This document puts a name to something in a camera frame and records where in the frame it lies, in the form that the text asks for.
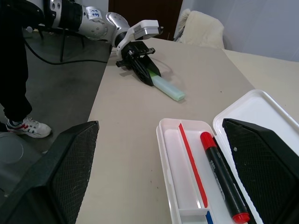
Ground person's leg in black trousers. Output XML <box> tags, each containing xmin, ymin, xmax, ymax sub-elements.
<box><xmin>0</xmin><ymin>0</ymin><xmax>33</xmax><ymax>122</ymax></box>

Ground chair with cream cover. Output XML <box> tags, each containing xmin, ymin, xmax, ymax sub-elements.
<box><xmin>174</xmin><ymin>8</ymin><xmax>225</xmax><ymax>49</ymax></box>

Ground black floor cable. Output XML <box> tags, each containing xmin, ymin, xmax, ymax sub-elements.
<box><xmin>22</xmin><ymin>37</ymin><xmax>108</xmax><ymax>65</ymax></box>

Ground black metal stand legs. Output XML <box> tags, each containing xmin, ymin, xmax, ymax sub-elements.
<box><xmin>37</xmin><ymin>24</ymin><xmax>86</xmax><ymax>63</ymax></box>

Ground white plastic pencil case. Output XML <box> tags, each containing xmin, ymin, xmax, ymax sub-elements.
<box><xmin>156</xmin><ymin>89</ymin><xmax>299</xmax><ymax>224</ymax></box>

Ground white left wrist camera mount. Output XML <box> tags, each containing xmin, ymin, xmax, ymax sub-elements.
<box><xmin>115</xmin><ymin>20</ymin><xmax>164</xmax><ymax>52</ymax></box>

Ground dark brown door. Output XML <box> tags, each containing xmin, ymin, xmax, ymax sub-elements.
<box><xmin>108</xmin><ymin>0</ymin><xmax>184</xmax><ymax>42</ymax></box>

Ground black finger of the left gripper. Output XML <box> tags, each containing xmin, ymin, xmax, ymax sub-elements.
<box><xmin>141</xmin><ymin>55</ymin><xmax>162</xmax><ymax>77</ymax></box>
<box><xmin>130</xmin><ymin>56</ymin><xmax>154</xmax><ymax>86</ymax></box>

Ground white sneaker with red stripes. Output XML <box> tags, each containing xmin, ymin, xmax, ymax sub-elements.
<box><xmin>6</xmin><ymin>115</ymin><xmax>52</xmax><ymax>139</ymax></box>

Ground pale green marker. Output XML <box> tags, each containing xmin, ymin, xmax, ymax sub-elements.
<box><xmin>146</xmin><ymin>67</ymin><xmax>186</xmax><ymax>102</ymax></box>

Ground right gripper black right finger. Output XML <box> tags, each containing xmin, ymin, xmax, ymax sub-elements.
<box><xmin>221</xmin><ymin>118</ymin><xmax>299</xmax><ymax>224</ymax></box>

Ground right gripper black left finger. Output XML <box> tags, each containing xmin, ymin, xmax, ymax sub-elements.
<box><xmin>0</xmin><ymin>120</ymin><xmax>100</xmax><ymax>224</ymax></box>

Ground round pale floor disc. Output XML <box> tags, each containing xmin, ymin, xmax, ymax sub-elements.
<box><xmin>0</xmin><ymin>132</ymin><xmax>24</xmax><ymax>162</ymax></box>

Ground black marker with red cap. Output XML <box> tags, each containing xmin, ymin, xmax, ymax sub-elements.
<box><xmin>200</xmin><ymin>132</ymin><xmax>251</xmax><ymax>223</ymax></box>

